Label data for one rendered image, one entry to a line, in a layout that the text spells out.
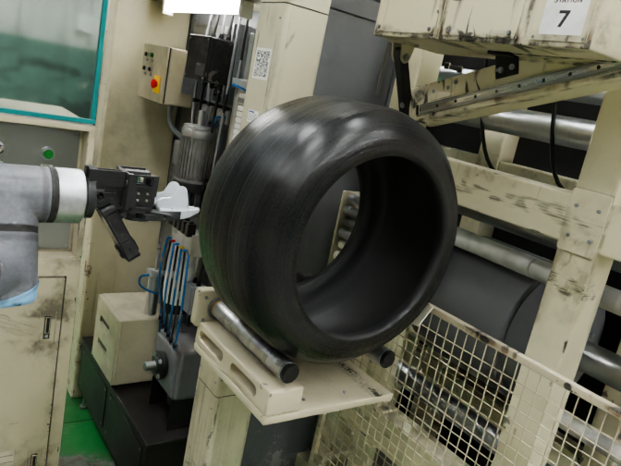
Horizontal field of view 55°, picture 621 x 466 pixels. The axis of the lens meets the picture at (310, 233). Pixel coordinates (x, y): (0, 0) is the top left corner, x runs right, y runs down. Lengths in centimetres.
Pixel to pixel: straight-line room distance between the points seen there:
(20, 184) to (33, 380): 100
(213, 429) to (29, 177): 99
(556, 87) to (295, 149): 59
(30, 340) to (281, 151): 101
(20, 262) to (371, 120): 67
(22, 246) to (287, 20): 82
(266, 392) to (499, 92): 85
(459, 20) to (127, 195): 81
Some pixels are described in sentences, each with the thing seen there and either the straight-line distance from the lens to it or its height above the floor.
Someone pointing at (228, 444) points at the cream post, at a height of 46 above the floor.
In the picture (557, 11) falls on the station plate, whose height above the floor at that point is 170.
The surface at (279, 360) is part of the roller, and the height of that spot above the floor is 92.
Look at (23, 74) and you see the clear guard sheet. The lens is 167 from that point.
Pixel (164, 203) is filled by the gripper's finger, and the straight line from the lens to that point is 108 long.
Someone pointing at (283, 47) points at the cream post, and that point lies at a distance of 147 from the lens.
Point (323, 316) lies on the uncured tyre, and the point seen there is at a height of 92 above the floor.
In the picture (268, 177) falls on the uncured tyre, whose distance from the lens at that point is 110.
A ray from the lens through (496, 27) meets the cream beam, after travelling 134.
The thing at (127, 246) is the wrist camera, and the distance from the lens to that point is 108.
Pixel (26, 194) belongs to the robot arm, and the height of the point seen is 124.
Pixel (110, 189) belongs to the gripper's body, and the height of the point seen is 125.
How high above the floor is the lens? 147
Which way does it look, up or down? 13 degrees down
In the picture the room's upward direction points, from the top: 12 degrees clockwise
